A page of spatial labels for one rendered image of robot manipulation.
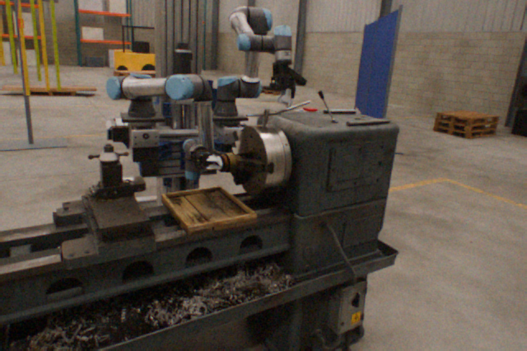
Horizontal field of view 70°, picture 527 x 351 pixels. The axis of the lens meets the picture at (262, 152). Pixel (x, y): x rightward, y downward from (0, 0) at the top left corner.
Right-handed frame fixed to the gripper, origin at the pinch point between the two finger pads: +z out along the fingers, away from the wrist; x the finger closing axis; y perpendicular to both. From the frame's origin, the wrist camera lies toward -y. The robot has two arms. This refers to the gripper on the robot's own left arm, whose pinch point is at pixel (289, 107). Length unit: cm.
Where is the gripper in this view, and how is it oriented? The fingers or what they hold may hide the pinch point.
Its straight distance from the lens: 170.7
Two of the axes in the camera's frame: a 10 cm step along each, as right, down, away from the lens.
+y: -8.6, 0.7, -5.1
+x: 5.1, 0.3, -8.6
